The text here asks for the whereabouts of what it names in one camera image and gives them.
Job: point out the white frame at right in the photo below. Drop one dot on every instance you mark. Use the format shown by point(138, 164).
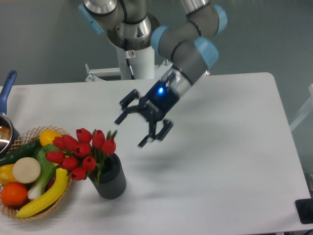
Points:
point(303, 111)

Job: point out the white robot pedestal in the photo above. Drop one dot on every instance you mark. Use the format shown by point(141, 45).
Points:
point(136, 57)

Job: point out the yellow squash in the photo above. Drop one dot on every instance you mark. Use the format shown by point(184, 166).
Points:
point(47, 136)

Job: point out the dark grey ribbed vase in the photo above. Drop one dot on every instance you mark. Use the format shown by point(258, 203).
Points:
point(112, 182)

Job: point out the orange fruit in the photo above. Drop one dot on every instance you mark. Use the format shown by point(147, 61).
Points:
point(14, 194)

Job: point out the yellow bell pepper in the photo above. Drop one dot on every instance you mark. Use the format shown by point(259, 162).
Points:
point(6, 174)

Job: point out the black device at edge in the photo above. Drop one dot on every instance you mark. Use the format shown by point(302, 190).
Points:
point(305, 210)

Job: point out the blue handled saucepan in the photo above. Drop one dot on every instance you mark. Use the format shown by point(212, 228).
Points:
point(8, 133)

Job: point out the beige round disc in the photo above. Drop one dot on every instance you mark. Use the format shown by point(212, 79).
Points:
point(26, 170)

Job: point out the red fruit in basket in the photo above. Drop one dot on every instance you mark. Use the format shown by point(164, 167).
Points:
point(51, 182)

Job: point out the green cucumber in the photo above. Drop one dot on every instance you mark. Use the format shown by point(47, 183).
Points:
point(26, 150)

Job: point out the yellow banana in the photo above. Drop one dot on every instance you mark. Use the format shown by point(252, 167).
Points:
point(48, 198)

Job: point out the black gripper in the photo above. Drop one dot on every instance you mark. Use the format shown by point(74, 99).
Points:
point(153, 106)

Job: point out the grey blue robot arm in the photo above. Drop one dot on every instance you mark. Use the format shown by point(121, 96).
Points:
point(188, 47)

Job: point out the green bok choy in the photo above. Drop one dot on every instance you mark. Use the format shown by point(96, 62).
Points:
point(47, 172)

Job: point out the red tulip bouquet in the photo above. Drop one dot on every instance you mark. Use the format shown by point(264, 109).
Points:
point(88, 155)

